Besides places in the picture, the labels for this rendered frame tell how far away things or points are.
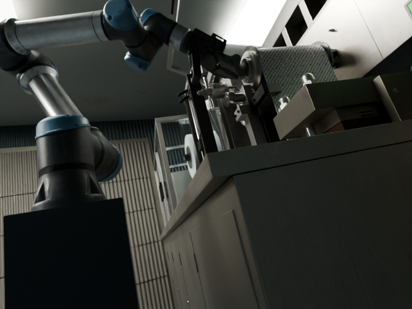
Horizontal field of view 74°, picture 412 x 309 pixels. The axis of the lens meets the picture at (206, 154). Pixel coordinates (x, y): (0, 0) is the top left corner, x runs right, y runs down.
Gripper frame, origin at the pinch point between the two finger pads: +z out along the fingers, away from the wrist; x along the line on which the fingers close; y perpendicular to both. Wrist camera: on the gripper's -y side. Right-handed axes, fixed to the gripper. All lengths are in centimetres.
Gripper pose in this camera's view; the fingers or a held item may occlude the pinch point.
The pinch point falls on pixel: (239, 76)
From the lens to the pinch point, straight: 89.5
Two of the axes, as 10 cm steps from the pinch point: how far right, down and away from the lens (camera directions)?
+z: 8.8, 4.7, 0.1
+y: 4.3, -8.2, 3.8
